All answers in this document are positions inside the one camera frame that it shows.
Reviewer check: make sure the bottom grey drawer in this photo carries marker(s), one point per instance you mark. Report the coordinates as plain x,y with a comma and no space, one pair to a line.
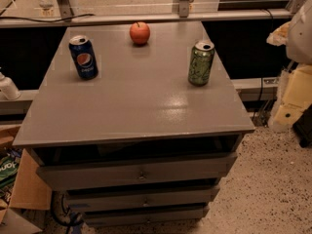
147,216

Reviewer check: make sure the top grey drawer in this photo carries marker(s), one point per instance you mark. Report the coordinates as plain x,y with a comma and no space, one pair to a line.
144,171

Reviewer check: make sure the grey drawer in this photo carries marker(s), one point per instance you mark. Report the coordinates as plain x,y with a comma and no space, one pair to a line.
147,216
144,171
142,198

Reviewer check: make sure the middle grey drawer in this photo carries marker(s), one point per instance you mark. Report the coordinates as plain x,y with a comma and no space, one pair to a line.
142,198

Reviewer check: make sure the brown cardboard box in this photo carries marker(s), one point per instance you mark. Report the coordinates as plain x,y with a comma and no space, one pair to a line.
25,213

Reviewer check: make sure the grey metal railing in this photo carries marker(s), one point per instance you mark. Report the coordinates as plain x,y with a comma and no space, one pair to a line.
90,19

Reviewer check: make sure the grey drawer cabinet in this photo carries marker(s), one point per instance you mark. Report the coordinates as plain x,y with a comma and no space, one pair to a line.
140,106

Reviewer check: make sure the white plastic bottle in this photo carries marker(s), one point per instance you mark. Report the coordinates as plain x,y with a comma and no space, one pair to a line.
8,87

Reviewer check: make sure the green soda can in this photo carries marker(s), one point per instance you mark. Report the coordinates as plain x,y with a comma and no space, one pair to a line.
201,61

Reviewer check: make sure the blue pepsi can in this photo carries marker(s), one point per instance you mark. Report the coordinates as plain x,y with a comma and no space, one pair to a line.
83,55

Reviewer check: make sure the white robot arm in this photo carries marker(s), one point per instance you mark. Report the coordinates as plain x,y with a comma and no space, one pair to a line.
299,43

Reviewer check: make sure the red apple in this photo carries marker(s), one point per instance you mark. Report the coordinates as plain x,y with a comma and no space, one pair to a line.
140,32

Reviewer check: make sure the green snack bag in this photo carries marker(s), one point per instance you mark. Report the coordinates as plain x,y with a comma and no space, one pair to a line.
9,166

